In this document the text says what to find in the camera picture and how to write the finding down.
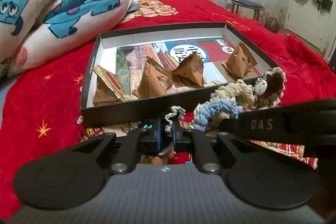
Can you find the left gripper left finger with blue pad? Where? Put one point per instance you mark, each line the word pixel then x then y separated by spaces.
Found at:
pixel 151 139

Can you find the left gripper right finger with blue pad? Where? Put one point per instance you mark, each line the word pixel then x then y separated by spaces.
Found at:
pixel 182 137

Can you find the black scrunchie white lace edge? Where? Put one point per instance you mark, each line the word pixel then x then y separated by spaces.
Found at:
pixel 175 112

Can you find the brown triangular snack packet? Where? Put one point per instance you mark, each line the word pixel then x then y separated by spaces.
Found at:
pixel 108 88
pixel 191 68
pixel 155 81
pixel 240 62

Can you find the teal small object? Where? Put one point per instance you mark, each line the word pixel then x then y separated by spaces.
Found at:
pixel 147 124

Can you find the blue crochet scrunchie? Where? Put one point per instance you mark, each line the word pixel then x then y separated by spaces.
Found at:
pixel 204 112

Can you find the brown crochet pouch lace trim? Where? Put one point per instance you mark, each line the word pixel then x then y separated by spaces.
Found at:
pixel 269 89

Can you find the black shallow cardboard box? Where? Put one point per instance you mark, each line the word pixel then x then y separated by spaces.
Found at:
pixel 125 53

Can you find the cream crochet scrunchie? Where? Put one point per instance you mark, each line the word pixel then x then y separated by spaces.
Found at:
pixel 239 90

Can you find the dark patterned ball on floor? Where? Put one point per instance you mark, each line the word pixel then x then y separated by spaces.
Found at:
pixel 272 24

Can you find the red plush blanket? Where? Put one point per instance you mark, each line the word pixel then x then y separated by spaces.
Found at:
pixel 41 109

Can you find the blue seat metal stool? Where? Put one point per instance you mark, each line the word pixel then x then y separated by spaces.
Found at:
pixel 256 7

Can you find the cartoon monster print quilt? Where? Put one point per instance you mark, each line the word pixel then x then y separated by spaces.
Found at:
pixel 33 32

